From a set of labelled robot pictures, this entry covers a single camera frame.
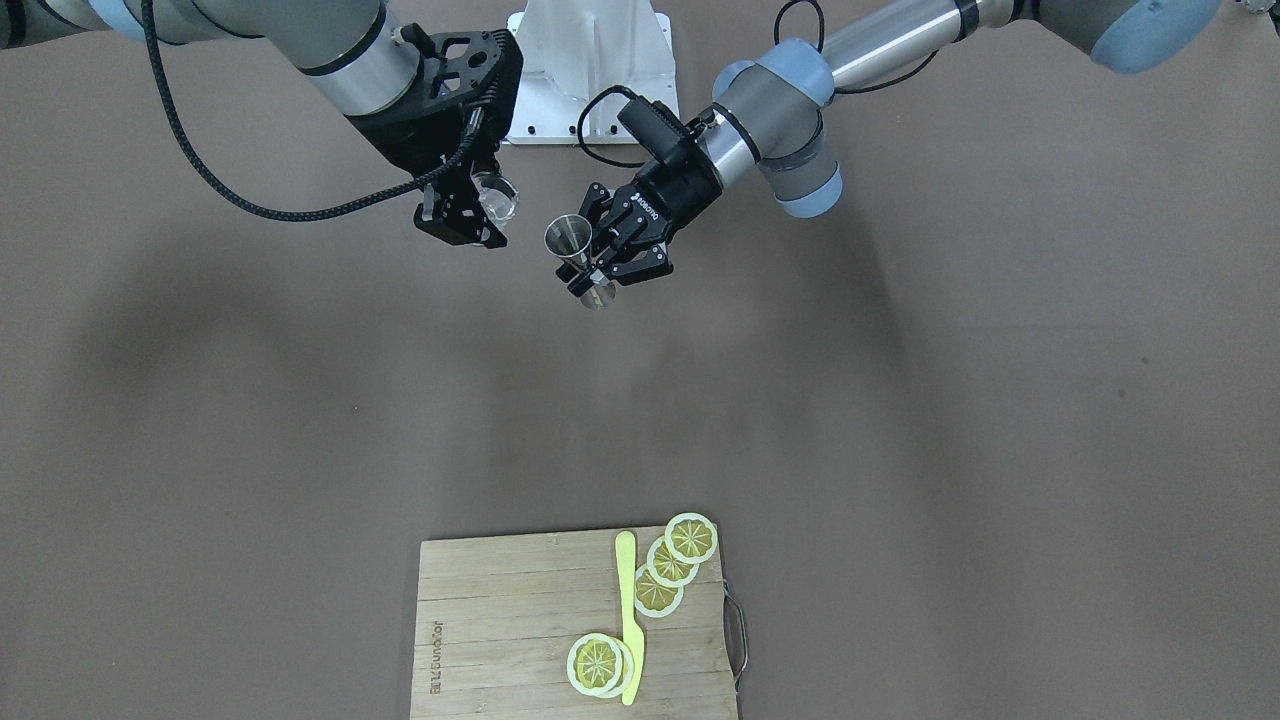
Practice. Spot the steel jigger measuring cup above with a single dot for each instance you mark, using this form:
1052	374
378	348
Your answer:
570	239

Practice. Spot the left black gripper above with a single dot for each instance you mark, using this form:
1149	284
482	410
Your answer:
681	189

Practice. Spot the end lemon slice of row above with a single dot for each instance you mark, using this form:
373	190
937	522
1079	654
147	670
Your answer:
691	538

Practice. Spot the middle lemon slice of row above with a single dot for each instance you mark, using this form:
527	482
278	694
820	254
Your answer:
665	569

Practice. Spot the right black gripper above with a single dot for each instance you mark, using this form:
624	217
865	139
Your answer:
404	137

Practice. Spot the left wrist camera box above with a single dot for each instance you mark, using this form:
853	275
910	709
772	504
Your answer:
655	127

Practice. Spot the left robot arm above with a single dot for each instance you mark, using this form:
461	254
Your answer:
766	114

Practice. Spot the lemon slice near knife tip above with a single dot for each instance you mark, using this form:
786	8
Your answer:
591	664

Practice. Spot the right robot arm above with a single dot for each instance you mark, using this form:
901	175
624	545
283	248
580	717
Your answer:
348	50

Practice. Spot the wooden cutting board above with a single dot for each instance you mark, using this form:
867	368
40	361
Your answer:
497	616

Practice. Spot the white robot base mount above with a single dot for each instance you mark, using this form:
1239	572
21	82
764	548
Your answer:
573	50

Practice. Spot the clear glass cup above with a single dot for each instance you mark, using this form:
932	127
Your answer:
498	197

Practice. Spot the yellow plastic knife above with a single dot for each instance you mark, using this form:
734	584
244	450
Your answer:
625	555

